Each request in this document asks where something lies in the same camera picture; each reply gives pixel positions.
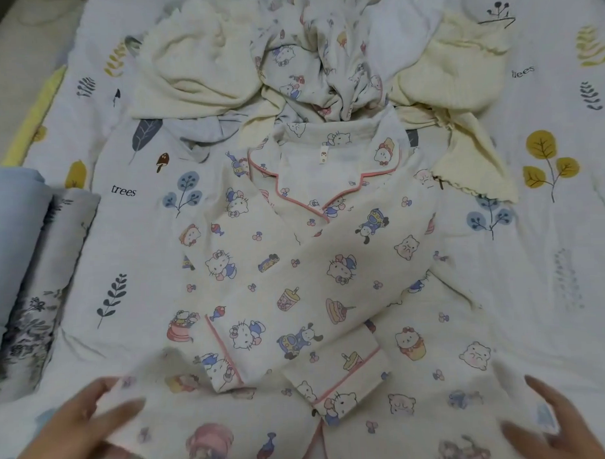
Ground person's left hand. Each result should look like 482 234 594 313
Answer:
0 376 148 459

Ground person's right hand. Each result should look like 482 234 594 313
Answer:
498 371 605 459

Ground bed with leaf print bedding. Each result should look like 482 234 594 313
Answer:
0 0 605 459

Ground light blue denim jeans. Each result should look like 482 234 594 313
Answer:
0 166 61 368

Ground cartoon print pajama top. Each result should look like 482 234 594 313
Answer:
81 99 559 459

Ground cartoon print pyjama trousers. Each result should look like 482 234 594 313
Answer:
247 0 389 125

